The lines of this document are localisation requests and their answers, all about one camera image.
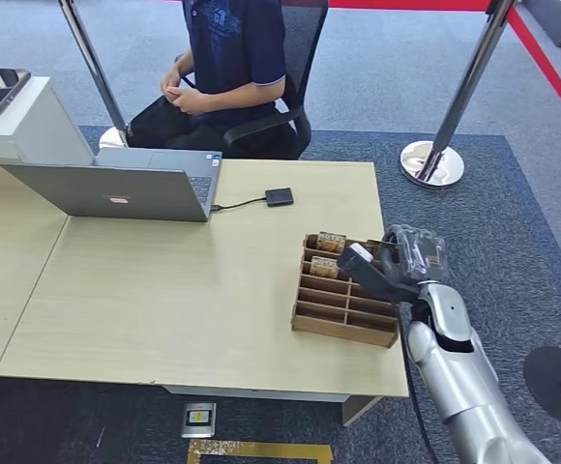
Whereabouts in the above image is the black office chair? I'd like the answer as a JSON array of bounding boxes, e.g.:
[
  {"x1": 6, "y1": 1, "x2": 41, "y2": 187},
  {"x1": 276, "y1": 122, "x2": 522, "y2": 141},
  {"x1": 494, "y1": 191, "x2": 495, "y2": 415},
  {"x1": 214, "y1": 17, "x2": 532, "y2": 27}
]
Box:
[{"x1": 174, "y1": 0, "x2": 329, "y2": 161}]

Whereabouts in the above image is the dark platform with light strip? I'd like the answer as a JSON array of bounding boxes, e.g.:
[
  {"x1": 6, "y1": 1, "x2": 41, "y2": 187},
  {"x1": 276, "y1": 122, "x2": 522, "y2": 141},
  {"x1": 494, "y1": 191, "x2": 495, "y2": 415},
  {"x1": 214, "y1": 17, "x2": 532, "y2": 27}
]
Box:
[{"x1": 522, "y1": 0, "x2": 561, "y2": 49}]

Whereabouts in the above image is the white cabinet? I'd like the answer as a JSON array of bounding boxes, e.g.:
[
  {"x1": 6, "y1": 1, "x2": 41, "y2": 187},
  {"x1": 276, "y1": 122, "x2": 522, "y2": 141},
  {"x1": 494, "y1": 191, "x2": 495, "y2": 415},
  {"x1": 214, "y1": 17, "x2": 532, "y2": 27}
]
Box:
[{"x1": 0, "y1": 75, "x2": 95, "y2": 166}]

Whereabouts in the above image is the person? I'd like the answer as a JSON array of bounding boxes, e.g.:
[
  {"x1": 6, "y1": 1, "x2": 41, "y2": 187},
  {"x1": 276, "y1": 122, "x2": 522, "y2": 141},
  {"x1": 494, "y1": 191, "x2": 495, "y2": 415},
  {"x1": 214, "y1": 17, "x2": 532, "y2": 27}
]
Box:
[{"x1": 126, "y1": 0, "x2": 289, "y2": 154}]

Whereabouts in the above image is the brown wooden card holder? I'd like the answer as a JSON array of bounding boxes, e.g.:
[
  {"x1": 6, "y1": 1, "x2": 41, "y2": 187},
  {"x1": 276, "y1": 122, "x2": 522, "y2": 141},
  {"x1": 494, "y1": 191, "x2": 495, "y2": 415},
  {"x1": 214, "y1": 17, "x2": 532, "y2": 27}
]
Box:
[{"x1": 290, "y1": 233, "x2": 401, "y2": 350}]

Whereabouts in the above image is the chrome stanchion post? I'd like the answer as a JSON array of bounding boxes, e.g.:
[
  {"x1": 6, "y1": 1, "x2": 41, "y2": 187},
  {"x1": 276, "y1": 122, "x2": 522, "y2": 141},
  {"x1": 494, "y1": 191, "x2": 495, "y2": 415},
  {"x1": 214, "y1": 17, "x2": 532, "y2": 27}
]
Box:
[
  {"x1": 58, "y1": 0, "x2": 132, "y2": 150},
  {"x1": 399, "y1": 0, "x2": 516, "y2": 190}
]

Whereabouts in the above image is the grey laptop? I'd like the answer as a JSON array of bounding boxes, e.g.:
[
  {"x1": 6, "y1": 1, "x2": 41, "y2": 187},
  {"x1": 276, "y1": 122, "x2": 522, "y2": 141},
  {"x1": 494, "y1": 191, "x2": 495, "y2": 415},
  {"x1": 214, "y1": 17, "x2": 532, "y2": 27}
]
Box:
[{"x1": 0, "y1": 147, "x2": 224, "y2": 224}]

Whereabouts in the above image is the silver floor socket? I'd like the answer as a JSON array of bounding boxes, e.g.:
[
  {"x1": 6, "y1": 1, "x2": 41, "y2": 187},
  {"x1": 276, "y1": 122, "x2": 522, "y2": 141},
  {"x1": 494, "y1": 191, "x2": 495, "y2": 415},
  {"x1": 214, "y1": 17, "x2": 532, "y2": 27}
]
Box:
[{"x1": 182, "y1": 401, "x2": 217, "y2": 440}]

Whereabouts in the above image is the black external drive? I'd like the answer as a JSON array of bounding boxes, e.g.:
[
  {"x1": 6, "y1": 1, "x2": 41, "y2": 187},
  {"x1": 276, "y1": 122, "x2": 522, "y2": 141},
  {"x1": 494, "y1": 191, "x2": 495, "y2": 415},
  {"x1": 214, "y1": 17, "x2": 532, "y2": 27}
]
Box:
[{"x1": 265, "y1": 187, "x2": 295, "y2": 208}]

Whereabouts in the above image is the person's left hand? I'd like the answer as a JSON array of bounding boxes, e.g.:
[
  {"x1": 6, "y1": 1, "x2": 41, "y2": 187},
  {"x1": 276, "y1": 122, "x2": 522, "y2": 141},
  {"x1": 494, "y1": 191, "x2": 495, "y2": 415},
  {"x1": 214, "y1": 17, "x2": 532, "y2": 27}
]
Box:
[{"x1": 165, "y1": 86, "x2": 209, "y2": 117}]

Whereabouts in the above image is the red barrier belt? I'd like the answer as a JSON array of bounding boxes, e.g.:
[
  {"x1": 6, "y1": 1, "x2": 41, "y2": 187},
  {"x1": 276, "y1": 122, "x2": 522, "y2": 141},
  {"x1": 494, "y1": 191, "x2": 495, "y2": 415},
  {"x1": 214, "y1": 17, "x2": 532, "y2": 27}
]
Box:
[
  {"x1": 506, "y1": 7, "x2": 561, "y2": 139},
  {"x1": 160, "y1": 0, "x2": 491, "y2": 13}
]

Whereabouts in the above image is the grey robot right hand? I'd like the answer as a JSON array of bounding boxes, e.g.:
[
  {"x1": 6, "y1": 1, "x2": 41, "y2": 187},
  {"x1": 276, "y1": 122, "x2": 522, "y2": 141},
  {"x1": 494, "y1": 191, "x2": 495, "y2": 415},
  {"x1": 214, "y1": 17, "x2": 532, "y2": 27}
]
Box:
[{"x1": 382, "y1": 223, "x2": 451, "y2": 287}]

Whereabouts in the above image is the dark blue rug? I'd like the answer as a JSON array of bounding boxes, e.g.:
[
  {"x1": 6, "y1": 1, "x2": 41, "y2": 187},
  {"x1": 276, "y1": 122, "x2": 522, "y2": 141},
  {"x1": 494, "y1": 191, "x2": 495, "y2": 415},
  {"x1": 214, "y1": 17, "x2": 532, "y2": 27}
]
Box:
[{"x1": 0, "y1": 126, "x2": 561, "y2": 464}]

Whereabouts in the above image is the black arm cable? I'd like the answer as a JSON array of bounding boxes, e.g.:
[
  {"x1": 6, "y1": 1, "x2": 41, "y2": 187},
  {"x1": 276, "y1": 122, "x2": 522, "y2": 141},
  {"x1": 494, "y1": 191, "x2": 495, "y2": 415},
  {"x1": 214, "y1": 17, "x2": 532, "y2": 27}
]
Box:
[{"x1": 396, "y1": 305, "x2": 441, "y2": 464}]

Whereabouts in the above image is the yellow floor tape marker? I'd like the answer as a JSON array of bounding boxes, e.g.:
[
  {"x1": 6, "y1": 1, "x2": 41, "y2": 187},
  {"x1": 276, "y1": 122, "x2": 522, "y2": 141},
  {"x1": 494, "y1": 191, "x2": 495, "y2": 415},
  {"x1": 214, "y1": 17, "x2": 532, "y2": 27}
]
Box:
[{"x1": 186, "y1": 439, "x2": 334, "y2": 464}]

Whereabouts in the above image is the black round floor base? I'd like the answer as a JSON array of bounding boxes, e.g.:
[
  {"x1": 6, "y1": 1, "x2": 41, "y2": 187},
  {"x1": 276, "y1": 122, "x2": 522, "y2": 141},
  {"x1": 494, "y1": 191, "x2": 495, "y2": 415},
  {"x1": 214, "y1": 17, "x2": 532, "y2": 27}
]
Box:
[{"x1": 524, "y1": 345, "x2": 561, "y2": 428}]

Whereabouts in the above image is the beige desk leg panel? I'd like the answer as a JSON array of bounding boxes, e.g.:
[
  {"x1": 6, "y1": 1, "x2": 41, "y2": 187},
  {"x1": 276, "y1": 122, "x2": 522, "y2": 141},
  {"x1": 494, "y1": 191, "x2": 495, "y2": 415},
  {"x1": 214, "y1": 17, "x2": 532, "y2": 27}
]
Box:
[{"x1": 341, "y1": 394, "x2": 384, "y2": 428}]

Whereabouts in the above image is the black drive cable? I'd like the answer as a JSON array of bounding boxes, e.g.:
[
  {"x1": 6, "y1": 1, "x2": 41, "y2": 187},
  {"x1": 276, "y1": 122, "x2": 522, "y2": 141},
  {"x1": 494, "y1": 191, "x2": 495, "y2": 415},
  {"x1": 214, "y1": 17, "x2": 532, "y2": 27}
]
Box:
[{"x1": 209, "y1": 196, "x2": 268, "y2": 213}]

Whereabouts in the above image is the person's right hand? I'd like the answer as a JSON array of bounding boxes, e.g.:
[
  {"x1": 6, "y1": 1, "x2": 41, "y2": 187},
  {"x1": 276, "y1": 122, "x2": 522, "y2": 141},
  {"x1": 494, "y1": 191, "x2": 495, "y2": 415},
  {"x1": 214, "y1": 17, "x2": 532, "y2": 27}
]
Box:
[{"x1": 160, "y1": 66, "x2": 183, "y2": 102}]

